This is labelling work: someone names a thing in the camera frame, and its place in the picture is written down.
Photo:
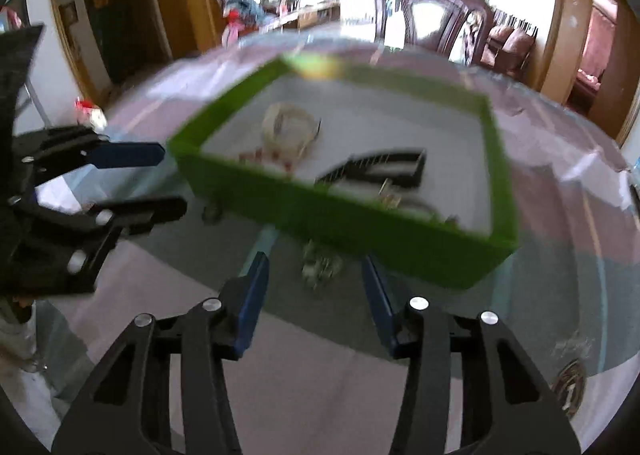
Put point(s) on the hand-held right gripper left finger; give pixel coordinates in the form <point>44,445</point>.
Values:
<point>252,295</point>

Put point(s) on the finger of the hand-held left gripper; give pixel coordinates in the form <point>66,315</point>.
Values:
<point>150,212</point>
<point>130,155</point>

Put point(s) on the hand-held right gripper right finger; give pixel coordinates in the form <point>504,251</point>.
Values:
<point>380,300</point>

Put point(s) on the green cardboard box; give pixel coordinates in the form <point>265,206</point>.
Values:
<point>350,220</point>

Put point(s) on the red and white packet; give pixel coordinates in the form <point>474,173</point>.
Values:
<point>92,115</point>

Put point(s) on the pastel patchwork tablecloth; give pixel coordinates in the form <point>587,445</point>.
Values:
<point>320,385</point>

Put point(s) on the person's grey clothing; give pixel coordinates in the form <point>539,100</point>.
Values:
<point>55,360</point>

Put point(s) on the colourful toy pile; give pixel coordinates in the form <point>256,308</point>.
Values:
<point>240,10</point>

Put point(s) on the brown leather armchair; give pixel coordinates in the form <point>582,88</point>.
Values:
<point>510,47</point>

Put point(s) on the carved wooden dining chair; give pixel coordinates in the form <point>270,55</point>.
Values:
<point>382,10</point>
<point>477,20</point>

